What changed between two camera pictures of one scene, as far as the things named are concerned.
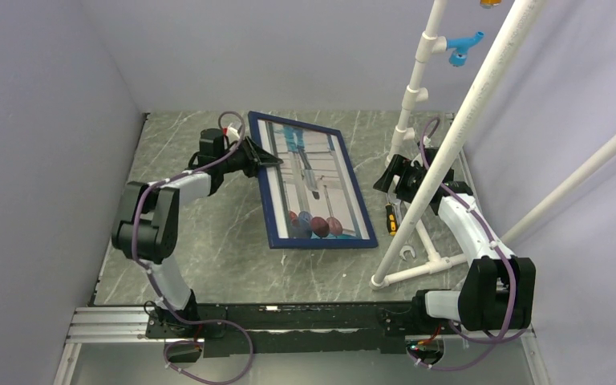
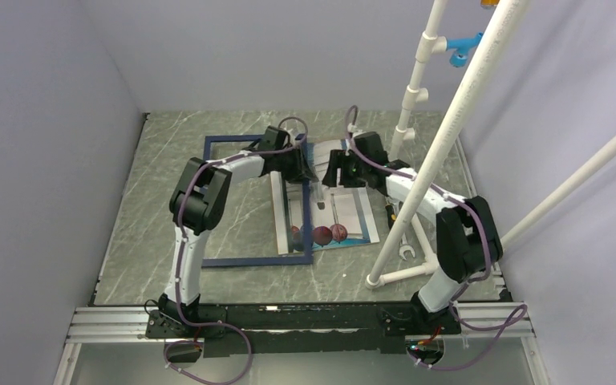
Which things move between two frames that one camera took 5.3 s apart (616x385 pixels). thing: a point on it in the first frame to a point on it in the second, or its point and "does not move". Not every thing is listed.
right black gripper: (403, 166) to (339, 159)
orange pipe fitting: (489, 4) does not move
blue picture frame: (274, 239) to (305, 261)
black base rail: (228, 330) does not move
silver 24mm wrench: (408, 248) does not move
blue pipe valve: (459, 56) does not move
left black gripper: (261, 156) to (300, 171)
